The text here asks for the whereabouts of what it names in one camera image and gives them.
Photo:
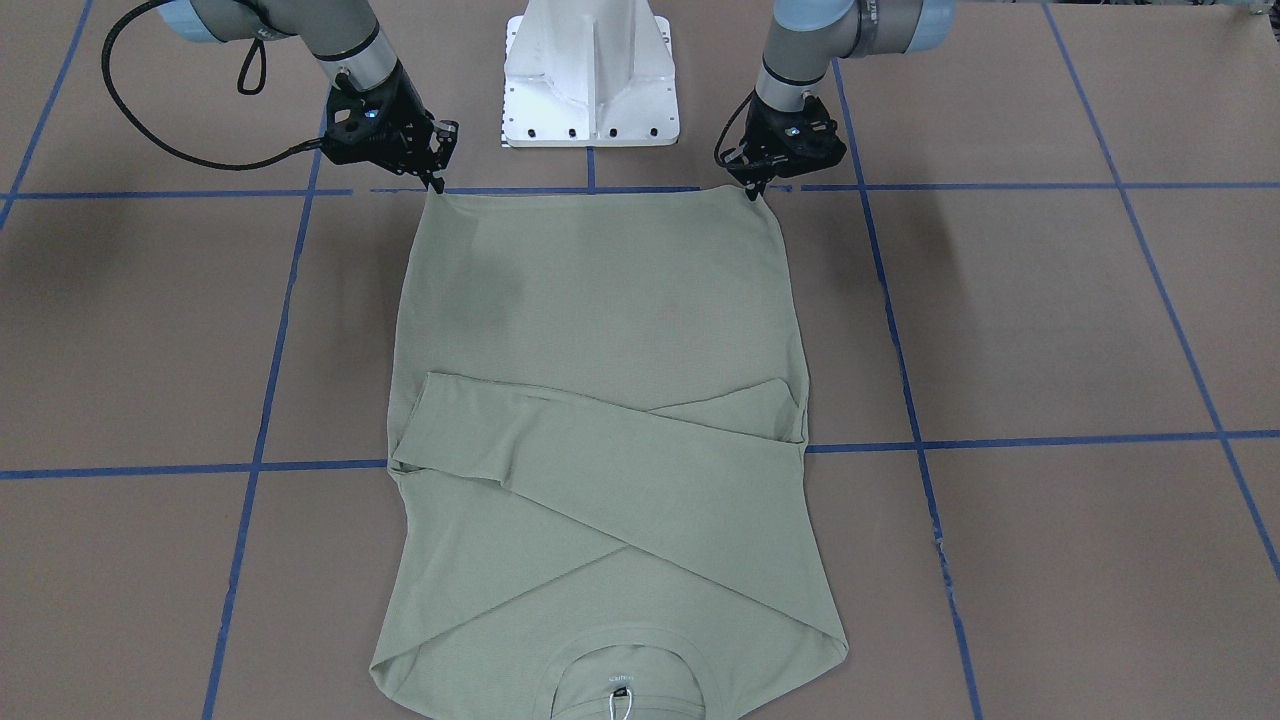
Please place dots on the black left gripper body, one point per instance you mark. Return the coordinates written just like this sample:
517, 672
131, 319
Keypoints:
763, 124

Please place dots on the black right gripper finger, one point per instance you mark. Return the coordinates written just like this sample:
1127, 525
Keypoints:
435, 180

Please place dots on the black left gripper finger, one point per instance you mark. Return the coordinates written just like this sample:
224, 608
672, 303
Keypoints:
756, 188

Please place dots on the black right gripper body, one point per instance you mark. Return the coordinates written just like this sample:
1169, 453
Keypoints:
408, 107

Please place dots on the sage green long-sleeve shirt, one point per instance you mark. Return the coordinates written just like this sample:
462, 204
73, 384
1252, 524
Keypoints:
597, 423

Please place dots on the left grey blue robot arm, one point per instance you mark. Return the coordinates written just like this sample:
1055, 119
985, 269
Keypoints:
806, 36

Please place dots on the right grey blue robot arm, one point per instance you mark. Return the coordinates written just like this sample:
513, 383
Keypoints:
341, 35

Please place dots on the white shirt hang tag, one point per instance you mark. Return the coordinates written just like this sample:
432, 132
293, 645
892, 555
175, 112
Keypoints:
619, 702

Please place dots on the blue tape line crosswise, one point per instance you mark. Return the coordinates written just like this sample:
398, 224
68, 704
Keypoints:
216, 468

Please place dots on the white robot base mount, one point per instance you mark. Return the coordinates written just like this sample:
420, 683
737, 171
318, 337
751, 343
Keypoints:
589, 74

